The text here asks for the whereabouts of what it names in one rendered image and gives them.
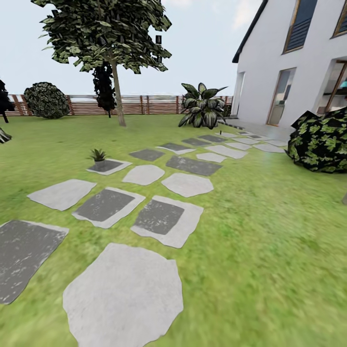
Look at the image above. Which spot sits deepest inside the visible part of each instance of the pot plant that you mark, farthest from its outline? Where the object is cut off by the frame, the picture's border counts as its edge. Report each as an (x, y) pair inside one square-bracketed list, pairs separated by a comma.
[(99, 158)]

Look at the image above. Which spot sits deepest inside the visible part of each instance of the fixed window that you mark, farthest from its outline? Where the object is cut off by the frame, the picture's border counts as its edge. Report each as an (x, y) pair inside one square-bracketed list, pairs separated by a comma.
[(284, 85)]

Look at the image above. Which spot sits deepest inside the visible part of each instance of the door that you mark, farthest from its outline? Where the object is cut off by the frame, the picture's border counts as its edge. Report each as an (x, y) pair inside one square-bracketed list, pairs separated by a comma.
[(335, 93)]

